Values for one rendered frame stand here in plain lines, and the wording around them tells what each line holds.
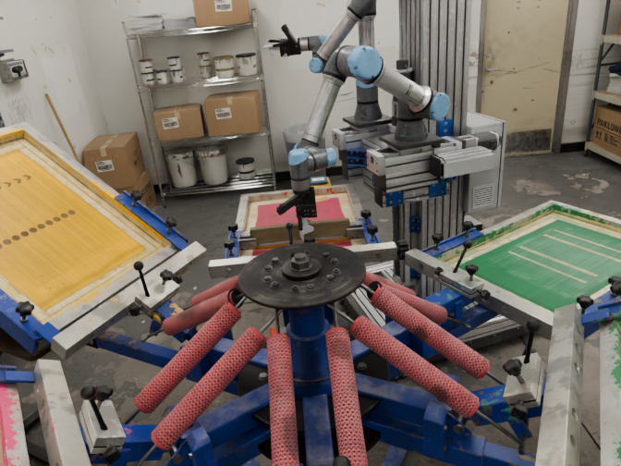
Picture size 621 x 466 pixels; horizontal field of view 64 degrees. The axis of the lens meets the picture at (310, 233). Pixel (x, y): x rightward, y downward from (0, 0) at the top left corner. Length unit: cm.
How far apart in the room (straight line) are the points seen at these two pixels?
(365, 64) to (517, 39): 429
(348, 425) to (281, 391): 14
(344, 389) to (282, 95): 481
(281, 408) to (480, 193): 204
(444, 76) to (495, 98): 360
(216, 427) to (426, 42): 191
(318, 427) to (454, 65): 191
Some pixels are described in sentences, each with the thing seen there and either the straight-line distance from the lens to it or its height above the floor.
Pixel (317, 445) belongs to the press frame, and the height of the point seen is 102.
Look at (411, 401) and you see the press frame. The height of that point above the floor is 102.
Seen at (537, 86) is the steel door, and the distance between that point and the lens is 633.
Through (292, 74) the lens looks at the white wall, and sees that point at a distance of 559.
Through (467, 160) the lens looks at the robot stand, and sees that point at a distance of 237.
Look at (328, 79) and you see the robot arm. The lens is 208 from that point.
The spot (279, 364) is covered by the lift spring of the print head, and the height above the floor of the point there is 123.
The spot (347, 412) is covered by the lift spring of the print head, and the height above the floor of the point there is 117.
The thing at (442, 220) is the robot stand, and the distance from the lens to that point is 283.
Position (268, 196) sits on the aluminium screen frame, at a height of 98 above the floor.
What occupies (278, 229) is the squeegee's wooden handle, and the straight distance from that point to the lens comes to 203.
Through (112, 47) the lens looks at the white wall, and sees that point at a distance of 582.
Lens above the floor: 188
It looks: 25 degrees down
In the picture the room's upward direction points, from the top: 6 degrees counter-clockwise
